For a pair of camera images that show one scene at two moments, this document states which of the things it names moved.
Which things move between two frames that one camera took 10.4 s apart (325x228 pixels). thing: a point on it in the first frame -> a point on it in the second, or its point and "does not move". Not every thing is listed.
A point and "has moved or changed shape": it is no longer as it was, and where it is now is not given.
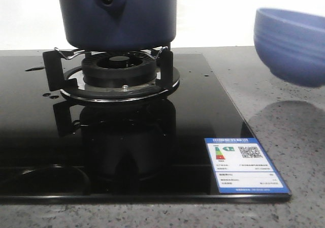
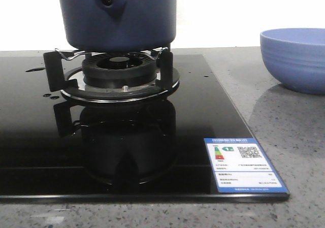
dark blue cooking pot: x=118 y=16 does not move
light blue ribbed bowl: x=291 y=45 has moved or changed shape
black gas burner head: x=119 y=69 does not move
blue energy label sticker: x=240 y=165 does not move
